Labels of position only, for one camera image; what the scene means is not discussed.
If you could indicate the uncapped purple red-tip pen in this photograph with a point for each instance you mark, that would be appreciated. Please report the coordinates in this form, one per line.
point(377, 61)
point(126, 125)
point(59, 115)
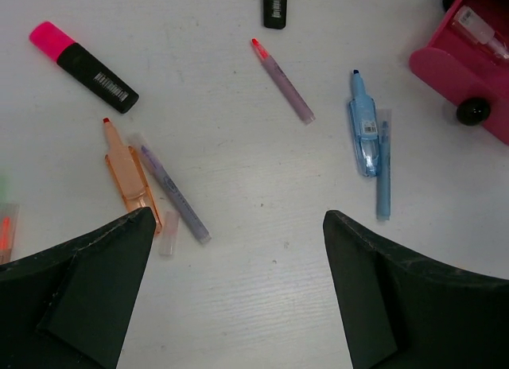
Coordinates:
point(283, 83)

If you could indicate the orange slim highlighter pen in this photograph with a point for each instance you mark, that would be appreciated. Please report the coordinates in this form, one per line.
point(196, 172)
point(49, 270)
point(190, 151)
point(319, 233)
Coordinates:
point(8, 224)

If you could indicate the purple slim highlighter pen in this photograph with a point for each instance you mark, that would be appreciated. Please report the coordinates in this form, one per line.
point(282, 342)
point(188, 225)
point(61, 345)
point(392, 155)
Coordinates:
point(162, 177)

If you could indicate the orange cap black highlighter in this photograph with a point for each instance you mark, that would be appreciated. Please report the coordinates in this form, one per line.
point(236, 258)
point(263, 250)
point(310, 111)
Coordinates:
point(274, 13)

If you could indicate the green cap black highlighter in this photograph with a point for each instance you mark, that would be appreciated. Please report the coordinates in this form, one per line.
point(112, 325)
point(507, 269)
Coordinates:
point(3, 189)

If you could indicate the blue slim highlighter pen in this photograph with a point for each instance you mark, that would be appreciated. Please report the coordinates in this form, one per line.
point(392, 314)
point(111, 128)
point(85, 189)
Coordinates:
point(383, 200)

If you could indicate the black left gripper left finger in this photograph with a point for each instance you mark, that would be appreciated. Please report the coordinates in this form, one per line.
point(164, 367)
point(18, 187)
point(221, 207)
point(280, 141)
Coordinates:
point(70, 306)

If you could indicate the black pink drawer organizer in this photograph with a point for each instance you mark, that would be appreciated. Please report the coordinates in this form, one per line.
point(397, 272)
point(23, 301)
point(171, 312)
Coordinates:
point(470, 78)

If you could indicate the pink cap black highlighter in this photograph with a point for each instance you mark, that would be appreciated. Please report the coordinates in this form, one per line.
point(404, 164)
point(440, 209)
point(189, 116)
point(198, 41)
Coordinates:
point(79, 63)

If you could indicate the orange translucent correction pen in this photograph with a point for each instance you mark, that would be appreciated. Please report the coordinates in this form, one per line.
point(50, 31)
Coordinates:
point(128, 175)

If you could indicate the pink translucent correction pen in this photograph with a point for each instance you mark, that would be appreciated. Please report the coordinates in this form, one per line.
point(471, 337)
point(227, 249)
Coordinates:
point(471, 25)

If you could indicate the clear pink pen cap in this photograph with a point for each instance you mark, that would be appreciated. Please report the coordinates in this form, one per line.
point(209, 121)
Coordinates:
point(169, 234)

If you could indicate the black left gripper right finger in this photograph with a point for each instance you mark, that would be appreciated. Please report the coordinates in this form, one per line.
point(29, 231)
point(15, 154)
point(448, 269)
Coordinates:
point(401, 309)

